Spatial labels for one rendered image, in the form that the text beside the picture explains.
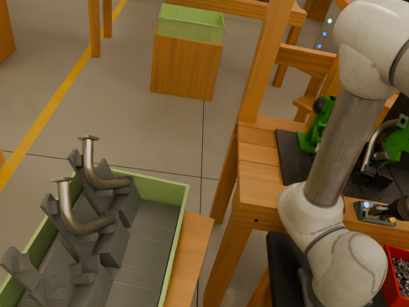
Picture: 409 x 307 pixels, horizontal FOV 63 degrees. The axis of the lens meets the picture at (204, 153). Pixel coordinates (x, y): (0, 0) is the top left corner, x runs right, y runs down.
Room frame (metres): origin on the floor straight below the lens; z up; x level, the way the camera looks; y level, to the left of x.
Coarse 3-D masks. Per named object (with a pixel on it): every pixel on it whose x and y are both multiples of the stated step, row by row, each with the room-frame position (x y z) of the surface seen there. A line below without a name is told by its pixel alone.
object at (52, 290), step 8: (72, 264) 0.47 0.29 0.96; (80, 264) 0.48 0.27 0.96; (72, 272) 0.45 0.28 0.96; (80, 272) 0.46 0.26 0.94; (48, 280) 0.38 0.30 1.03; (56, 280) 0.39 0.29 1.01; (72, 280) 0.44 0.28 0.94; (80, 280) 0.44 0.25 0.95; (88, 280) 0.44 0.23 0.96; (48, 288) 0.37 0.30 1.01; (56, 288) 0.38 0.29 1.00; (64, 288) 0.38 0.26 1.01; (48, 296) 0.36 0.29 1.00; (56, 296) 0.36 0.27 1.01; (64, 296) 0.36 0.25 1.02
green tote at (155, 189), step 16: (144, 176) 0.86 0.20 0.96; (80, 192) 0.82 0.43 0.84; (144, 192) 0.86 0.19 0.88; (160, 192) 0.86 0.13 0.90; (176, 192) 0.86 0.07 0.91; (48, 224) 0.59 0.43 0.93; (32, 240) 0.51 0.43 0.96; (48, 240) 0.58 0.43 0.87; (176, 240) 0.62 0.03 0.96; (32, 256) 0.49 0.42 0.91; (0, 288) 0.37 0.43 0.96; (16, 288) 0.40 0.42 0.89; (0, 304) 0.34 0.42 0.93; (16, 304) 0.38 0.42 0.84; (160, 304) 0.42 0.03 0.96
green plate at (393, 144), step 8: (408, 120) 1.27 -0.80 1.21; (400, 128) 1.27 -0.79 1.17; (408, 128) 1.24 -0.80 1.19; (392, 136) 1.27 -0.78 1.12; (400, 136) 1.23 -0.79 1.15; (408, 136) 1.20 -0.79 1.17; (384, 144) 1.26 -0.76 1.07; (392, 144) 1.23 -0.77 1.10; (400, 144) 1.20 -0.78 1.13; (408, 144) 1.17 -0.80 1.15; (400, 152) 1.17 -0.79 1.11; (408, 152) 1.19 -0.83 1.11
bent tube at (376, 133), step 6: (402, 114) 1.28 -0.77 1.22; (390, 120) 1.31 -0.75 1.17; (396, 120) 1.28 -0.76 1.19; (402, 120) 1.28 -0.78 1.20; (384, 126) 1.31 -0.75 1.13; (390, 126) 1.30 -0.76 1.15; (402, 126) 1.25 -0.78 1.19; (378, 132) 1.32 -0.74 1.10; (372, 138) 1.31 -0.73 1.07; (372, 144) 1.28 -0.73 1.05; (366, 150) 1.26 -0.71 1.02; (372, 150) 1.26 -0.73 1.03; (366, 156) 1.24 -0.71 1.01; (366, 162) 1.21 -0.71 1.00
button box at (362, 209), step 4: (356, 204) 1.01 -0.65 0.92; (360, 204) 0.99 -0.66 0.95; (372, 204) 1.00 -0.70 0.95; (376, 204) 1.00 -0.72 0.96; (380, 204) 1.00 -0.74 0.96; (356, 208) 0.99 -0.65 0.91; (360, 208) 0.97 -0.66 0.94; (364, 208) 0.98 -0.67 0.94; (368, 208) 0.98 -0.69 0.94; (356, 212) 0.98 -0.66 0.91; (360, 212) 0.96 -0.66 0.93; (360, 216) 0.95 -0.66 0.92; (360, 220) 0.94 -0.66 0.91; (364, 220) 0.94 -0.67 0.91; (368, 220) 0.94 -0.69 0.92; (372, 220) 0.95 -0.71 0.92; (376, 220) 0.95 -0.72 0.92; (380, 220) 0.95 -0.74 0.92; (384, 224) 0.94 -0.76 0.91; (388, 224) 0.95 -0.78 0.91; (392, 224) 0.95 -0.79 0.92
